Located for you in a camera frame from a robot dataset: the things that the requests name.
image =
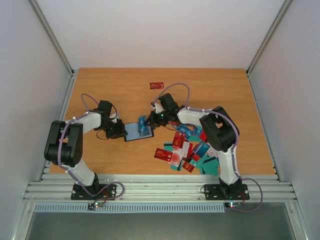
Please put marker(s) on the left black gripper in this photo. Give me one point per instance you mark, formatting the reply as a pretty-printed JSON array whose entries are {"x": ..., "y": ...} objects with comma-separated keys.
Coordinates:
[{"x": 119, "y": 131}]

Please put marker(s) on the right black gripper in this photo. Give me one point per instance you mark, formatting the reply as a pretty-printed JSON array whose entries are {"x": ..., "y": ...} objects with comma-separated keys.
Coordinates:
[{"x": 152, "y": 119}]

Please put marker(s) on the black leather card holder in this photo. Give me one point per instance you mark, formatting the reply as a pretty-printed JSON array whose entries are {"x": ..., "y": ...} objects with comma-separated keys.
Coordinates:
[{"x": 134, "y": 134}]

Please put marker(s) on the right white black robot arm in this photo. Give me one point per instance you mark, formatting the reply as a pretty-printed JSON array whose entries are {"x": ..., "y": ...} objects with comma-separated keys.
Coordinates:
[{"x": 220, "y": 133}]

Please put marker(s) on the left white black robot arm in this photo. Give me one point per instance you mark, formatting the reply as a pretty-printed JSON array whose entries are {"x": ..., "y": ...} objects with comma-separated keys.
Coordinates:
[{"x": 64, "y": 144}]

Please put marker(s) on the red VIP card upper pile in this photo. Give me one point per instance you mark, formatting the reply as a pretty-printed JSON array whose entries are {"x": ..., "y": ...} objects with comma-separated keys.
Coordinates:
[{"x": 178, "y": 140}]

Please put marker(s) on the lone red card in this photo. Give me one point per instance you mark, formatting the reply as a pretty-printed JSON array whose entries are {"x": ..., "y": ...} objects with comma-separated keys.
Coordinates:
[{"x": 156, "y": 85}]

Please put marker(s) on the teal card bottom left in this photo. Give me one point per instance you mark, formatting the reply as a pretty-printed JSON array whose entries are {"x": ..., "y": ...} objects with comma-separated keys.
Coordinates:
[{"x": 176, "y": 168}]

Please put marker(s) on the teal card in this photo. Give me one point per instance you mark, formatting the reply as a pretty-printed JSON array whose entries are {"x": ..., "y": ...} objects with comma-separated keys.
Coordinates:
[
  {"x": 210, "y": 168},
  {"x": 176, "y": 168}
]

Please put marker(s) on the blue striped card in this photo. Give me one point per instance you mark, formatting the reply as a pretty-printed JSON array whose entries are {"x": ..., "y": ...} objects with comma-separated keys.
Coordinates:
[{"x": 199, "y": 150}]

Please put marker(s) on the red card bottom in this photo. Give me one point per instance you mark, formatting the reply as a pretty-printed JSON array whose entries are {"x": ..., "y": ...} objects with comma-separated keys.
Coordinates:
[{"x": 188, "y": 167}]

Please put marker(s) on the teal card bottom right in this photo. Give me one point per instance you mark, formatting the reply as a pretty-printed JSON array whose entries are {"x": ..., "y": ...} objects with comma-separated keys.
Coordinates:
[{"x": 210, "y": 168}]

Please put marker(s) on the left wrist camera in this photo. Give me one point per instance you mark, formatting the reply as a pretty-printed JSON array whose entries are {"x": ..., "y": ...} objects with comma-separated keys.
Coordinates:
[{"x": 114, "y": 117}]

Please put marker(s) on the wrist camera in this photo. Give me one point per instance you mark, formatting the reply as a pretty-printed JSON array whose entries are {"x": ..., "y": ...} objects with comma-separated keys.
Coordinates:
[
  {"x": 157, "y": 108},
  {"x": 114, "y": 117}
]

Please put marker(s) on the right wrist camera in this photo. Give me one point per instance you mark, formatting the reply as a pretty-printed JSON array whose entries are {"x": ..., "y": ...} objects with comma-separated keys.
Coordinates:
[{"x": 157, "y": 108}]

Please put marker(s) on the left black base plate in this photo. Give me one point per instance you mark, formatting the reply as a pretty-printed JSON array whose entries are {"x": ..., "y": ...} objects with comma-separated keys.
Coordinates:
[{"x": 95, "y": 192}]

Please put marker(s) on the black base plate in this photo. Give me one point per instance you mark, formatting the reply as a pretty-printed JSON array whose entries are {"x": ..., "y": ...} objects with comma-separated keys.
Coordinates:
[
  {"x": 95, "y": 192},
  {"x": 213, "y": 192}
]

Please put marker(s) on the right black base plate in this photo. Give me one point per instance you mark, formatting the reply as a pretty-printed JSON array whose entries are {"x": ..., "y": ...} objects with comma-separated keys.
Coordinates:
[{"x": 213, "y": 192}]

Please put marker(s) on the grey slotted cable duct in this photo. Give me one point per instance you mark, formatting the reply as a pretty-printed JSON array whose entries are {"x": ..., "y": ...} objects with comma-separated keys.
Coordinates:
[{"x": 129, "y": 208}]

